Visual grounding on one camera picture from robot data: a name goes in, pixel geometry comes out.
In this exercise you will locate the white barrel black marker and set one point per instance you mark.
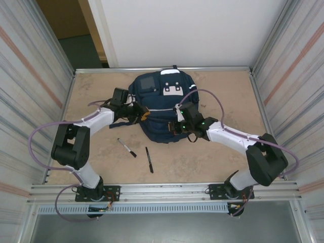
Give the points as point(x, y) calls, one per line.
point(126, 147)

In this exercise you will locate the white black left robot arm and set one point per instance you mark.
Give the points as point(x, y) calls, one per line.
point(98, 121)

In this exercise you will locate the long aluminium mounting rail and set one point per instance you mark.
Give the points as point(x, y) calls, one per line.
point(164, 188)

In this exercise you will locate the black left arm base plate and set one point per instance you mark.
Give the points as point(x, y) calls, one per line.
point(112, 192)

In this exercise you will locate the aluminium table edge rail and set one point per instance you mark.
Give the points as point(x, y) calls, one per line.
point(227, 69)

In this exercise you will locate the navy blue backpack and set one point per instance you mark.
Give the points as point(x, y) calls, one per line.
point(157, 126)

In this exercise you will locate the white door frame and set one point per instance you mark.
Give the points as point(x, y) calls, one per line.
point(103, 33)

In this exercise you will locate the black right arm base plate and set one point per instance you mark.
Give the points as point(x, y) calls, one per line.
point(215, 192)

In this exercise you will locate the corrugated metal enclosure panel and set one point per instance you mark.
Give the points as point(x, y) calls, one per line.
point(298, 101)
point(25, 101)

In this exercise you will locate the slim black pen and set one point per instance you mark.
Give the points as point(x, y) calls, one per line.
point(149, 159)

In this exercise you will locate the aluminium table side rail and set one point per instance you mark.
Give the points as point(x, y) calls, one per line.
point(67, 101)
point(260, 101)

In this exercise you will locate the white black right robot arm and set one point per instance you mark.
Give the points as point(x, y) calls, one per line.
point(230, 135)

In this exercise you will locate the grey metal sheet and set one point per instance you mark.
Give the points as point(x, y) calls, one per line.
point(164, 227)

